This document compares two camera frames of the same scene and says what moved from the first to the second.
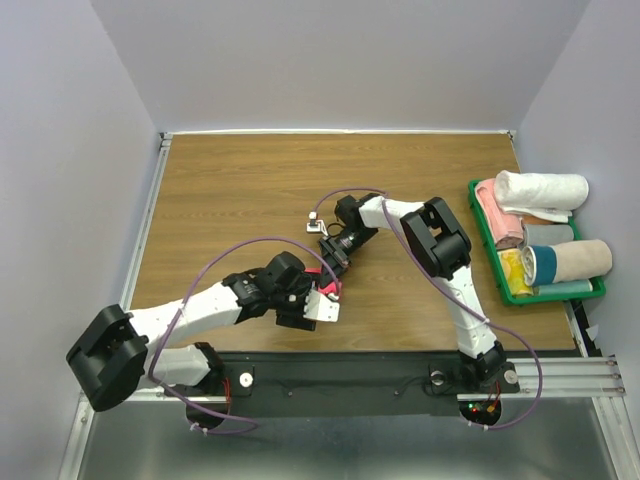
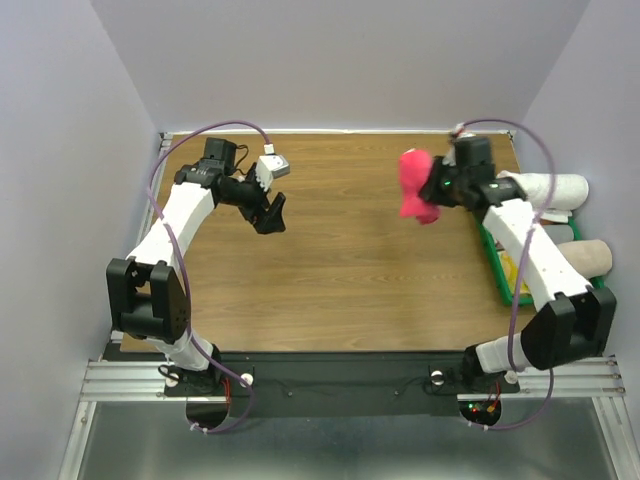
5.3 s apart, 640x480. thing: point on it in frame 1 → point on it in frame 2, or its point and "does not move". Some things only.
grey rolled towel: [547, 234] does not move
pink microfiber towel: [327, 287] → [414, 165]
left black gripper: [295, 318] → [270, 221]
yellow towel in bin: [513, 264] does not move
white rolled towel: [547, 196] does not move
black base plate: [345, 384] does not move
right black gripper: [340, 262] → [429, 189]
